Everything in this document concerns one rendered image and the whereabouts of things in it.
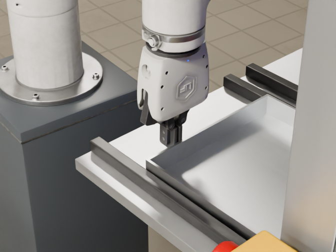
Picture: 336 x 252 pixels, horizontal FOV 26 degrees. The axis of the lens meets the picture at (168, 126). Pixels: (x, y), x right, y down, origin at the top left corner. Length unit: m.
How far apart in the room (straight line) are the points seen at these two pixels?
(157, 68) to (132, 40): 2.37
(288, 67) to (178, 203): 0.45
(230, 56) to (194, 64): 2.21
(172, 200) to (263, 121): 0.26
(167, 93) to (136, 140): 0.17
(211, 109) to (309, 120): 0.54
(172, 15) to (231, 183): 0.27
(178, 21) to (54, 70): 0.39
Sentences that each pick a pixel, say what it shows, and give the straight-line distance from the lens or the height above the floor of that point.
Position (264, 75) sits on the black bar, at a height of 0.90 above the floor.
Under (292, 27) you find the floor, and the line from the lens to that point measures 3.48.
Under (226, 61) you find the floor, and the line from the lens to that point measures 3.15.
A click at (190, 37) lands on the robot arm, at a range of 0.94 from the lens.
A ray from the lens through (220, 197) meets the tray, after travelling 1.02.
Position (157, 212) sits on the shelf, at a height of 0.88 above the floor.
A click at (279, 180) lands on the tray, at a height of 0.88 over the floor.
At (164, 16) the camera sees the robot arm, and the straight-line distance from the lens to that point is 0.92.
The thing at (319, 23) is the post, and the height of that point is 1.26.
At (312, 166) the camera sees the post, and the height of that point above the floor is 1.12.
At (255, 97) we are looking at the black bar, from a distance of 1.21.
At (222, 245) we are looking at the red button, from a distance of 0.75.
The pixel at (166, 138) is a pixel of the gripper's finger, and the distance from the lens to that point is 1.05.
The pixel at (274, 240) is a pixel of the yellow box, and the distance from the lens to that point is 0.74.
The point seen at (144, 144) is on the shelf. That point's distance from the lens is 1.12.
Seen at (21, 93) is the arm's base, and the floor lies 0.87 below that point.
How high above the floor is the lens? 1.53
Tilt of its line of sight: 34 degrees down
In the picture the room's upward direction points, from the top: straight up
